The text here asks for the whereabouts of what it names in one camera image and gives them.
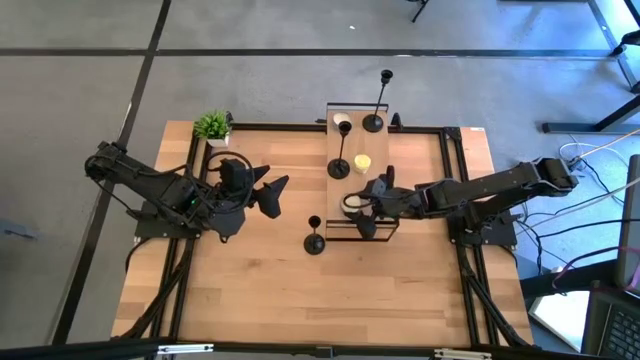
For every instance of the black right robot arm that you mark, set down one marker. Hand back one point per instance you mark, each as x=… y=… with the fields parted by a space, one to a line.
x=490 y=187

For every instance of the silver aluminium bracket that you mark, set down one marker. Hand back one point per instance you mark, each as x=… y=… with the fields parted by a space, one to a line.
x=462 y=354
x=185 y=348

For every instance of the wooden shelf riser black frame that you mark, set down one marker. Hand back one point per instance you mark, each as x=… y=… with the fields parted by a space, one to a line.
x=364 y=142

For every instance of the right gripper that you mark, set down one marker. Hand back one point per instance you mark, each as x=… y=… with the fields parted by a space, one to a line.
x=397 y=202

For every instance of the black metal candlestick holder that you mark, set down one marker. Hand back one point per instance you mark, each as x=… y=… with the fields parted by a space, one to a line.
x=314 y=244
x=373 y=123
x=339 y=169

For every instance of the black desk leg frame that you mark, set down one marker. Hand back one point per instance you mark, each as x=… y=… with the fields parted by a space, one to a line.
x=575 y=127

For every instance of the white tealight candle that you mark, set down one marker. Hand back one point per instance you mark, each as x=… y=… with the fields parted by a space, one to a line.
x=350 y=204

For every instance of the green plant in white pot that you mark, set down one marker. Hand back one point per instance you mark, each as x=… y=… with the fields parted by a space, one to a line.
x=212 y=127

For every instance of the black aluminium rail frame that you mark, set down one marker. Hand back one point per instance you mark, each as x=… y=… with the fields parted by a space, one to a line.
x=422 y=129

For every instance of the gray computer monitor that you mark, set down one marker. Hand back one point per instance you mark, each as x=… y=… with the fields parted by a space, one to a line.
x=631 y=225

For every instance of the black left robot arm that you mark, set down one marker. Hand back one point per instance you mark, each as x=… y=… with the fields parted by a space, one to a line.
x=150 y=182

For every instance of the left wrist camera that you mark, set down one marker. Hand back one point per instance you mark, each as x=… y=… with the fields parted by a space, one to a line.
x=233 y=175

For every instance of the white flat board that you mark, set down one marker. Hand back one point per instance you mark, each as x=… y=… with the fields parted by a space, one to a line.
x=562 y=315

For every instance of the dark laptop computer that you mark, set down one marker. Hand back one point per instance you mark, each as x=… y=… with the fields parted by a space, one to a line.
x=617 y=330

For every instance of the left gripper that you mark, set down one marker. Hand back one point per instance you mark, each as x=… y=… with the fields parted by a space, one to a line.
x=230 y=215

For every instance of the yellow candle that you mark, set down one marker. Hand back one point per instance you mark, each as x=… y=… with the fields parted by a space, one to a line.
x=362 y=164

